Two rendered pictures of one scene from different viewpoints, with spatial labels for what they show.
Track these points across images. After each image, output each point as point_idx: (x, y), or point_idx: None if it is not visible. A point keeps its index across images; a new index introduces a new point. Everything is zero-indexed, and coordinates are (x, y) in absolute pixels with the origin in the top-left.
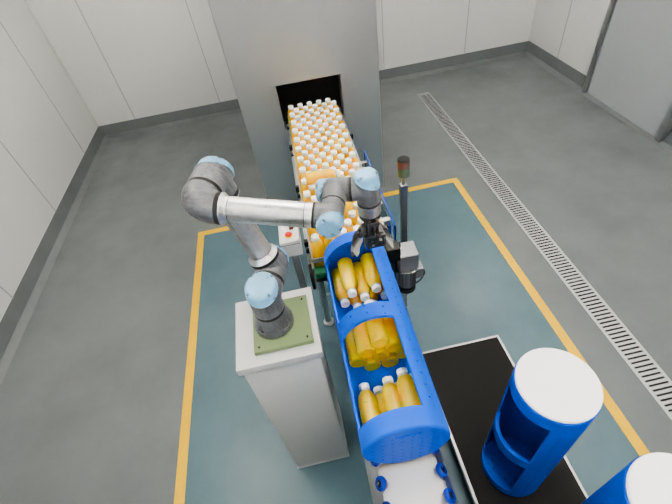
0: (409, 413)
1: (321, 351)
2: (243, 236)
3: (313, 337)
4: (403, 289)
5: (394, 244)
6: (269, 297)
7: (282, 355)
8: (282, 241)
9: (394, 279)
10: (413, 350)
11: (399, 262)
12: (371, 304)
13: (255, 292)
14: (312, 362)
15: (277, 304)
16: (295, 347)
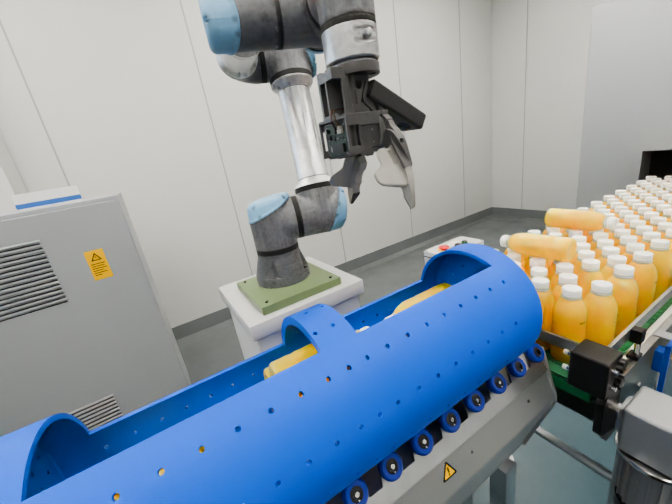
0: (2, 465)
1: (249, 327)
2: (289, 137)
3: (273, 312)
4: (622, 503)
5: (604, 353)
6: (253, 210)
7: (240, 302)
8: (429, 250)
9: (453, 341)
10: (239, 432)
11: (621, 421)
12: (327, 310)
13: (255, 201)
14: (255, 345)
15: (264, 232)
16: (254, 306)
